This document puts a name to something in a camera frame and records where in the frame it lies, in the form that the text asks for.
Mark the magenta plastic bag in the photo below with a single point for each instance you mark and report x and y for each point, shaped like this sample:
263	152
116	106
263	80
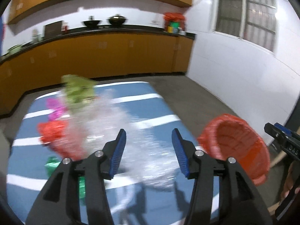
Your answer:
57	107

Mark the green yellow boxes on counter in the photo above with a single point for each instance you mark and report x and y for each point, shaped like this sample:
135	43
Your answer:
176	27

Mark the black wok left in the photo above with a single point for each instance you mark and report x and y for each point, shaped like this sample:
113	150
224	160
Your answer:
91	23

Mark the clear bubble wrap sheet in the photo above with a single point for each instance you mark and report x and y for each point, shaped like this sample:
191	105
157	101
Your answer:
145	158

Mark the red plastic bag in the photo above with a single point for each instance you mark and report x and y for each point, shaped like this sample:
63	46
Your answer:
64	138

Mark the dark wooden cutting board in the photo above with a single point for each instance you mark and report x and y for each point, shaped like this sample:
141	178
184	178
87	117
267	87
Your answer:
53	29

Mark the red plastic waste basket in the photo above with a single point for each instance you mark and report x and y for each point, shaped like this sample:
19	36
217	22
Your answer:
230	136

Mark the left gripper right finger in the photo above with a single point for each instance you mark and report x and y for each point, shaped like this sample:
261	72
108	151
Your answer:
239	199

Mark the green basin on counter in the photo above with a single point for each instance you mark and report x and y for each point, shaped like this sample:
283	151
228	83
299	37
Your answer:
15	49

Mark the blue white striped tablecloth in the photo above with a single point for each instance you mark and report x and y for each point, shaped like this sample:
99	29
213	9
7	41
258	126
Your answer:
131	202

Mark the lower wooden kitchen cabinets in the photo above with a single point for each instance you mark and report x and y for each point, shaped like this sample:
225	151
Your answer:
92	56

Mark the red bag on counter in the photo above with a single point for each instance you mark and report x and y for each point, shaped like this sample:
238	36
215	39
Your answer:
177	17

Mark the person's right hand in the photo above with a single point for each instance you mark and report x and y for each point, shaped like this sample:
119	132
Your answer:
292	175

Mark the glass jar on counter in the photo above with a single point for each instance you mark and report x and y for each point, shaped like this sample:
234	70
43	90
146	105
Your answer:
36	37

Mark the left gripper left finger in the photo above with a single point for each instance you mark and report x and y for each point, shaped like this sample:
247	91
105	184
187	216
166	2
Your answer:
58	200

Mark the barred window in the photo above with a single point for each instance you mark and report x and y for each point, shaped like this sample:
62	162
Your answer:
250	20

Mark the green paw print bag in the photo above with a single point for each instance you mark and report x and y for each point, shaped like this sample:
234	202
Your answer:
78	91

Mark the black lidded wok right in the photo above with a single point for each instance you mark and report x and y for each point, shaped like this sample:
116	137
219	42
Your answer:
117	20

